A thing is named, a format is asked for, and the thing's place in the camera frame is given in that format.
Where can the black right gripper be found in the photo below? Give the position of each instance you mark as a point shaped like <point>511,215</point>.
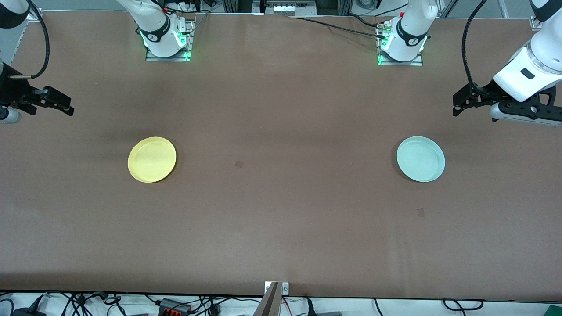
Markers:
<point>13,91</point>

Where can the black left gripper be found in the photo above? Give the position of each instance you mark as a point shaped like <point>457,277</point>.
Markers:
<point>484,93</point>

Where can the pale green round plate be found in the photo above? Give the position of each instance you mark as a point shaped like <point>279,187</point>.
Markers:
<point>420,159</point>

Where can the yellow round plate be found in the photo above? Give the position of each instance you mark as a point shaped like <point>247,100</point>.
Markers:
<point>151,159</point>

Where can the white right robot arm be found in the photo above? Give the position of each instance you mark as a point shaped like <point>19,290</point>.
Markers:
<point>156,22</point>

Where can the white rack device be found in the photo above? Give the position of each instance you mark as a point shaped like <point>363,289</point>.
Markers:
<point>292,8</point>

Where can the green floor object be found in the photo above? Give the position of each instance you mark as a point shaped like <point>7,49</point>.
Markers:
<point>554,312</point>

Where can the black red power box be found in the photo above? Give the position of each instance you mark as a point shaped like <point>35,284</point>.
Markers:
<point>173,306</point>

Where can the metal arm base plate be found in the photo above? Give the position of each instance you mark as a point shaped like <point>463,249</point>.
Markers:
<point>153,58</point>
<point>417,62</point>

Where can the aluminium rack frame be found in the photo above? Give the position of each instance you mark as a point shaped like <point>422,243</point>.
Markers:
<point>230,5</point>

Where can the small metal bracket plate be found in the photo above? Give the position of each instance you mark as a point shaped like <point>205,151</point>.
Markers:
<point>285,288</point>

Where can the aluminium camera mount beam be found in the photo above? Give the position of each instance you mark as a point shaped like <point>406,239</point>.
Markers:
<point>268,305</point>

